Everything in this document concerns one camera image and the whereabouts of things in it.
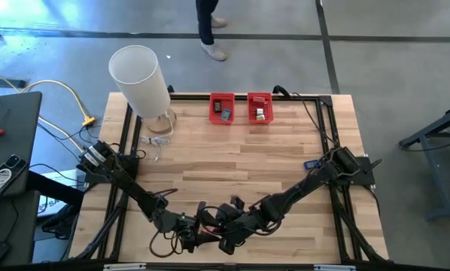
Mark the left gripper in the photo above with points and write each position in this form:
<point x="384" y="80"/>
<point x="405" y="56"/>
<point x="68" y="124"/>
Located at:
<point x="185" y="226"/>

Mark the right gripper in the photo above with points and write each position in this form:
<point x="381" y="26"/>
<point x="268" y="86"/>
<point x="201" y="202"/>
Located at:
<point x="244" y="222"/>

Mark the small blue device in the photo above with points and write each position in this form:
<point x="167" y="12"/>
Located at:
<point x="309" y="164"/>

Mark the small green block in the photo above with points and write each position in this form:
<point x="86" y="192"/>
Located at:
<point x="260" y="117"/>

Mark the small teal device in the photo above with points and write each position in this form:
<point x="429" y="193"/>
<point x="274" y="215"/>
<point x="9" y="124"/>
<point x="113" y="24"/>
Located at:
<point x="225" y="114"/>

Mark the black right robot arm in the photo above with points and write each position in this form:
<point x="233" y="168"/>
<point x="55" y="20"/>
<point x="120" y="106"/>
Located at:
<point x="308" y="184"/>

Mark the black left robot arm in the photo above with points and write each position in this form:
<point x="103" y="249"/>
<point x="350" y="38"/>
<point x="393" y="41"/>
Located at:
<point x="134" y="190"/>

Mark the red plastic mesh basket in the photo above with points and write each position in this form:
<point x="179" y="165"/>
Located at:
<point x="268" y="109"/>
<point x="222" y="118"/>

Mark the wooden lamp base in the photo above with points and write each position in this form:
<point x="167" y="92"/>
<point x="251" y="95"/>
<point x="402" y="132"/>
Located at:
<point x="165" y="127"/>

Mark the white printed box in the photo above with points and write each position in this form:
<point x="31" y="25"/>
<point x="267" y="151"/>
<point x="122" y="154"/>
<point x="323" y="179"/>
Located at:
<point x="59" y="176"/>

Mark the white cylindrical lamp shade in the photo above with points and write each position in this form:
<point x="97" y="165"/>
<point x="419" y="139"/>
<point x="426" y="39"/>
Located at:
<point x="142" y="83"/>

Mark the black side desk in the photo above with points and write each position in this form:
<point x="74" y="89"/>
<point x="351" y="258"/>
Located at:
<point x="10" y="226"/>

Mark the person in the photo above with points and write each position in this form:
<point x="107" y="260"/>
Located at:
<point x="206" y="22"/>

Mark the blue grey metal table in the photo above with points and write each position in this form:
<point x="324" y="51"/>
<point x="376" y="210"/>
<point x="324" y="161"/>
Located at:
<point x="435" y="126"/>

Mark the smartphone in clear case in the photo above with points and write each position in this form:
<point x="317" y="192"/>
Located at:
<point x="1" y="178"/>

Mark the dark grey side table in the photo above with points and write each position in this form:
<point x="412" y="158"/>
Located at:
<point x="14" y="120"/>

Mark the black flat floor bar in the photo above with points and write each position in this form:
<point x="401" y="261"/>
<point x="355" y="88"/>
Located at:
<point x="6" y="83"/>

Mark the grey metal bracket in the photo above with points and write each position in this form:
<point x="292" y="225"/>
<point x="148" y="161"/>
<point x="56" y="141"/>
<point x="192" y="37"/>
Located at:
<point x="123" y="267"/>
<point x="334" y="268"/>

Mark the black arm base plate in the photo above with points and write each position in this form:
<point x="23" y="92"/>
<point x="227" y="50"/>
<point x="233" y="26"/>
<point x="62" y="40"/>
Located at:
<point x="366" y="177"/>
<point x="131" y="171"/>

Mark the black aluminium table frame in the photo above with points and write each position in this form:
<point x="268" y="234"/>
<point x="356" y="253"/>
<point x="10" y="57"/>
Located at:
<point x="324" y="113"/>

